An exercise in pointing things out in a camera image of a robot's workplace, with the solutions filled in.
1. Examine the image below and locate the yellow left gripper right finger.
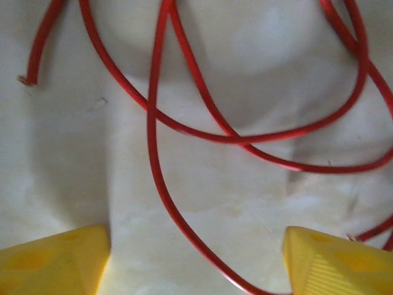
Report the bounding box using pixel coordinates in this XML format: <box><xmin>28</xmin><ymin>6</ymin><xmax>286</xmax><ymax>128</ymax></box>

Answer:
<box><xmin>282</xmin><ymin>226</ymin><xmax>393</xmax><ymax>295</ymax></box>

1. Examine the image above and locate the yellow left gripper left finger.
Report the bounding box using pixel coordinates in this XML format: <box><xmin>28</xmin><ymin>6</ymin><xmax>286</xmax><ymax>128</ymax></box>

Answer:
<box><xmin>0</xmin><ymin>224</ymin><xmax>111</xmax><ymax>295</ymax></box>

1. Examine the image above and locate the red cable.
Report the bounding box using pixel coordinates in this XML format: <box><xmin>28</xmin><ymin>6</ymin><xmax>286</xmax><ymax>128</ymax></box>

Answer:
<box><xmin>17</xmin><ymin>0</ymin><xmax>393</xmax><ymax>295</ymax></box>

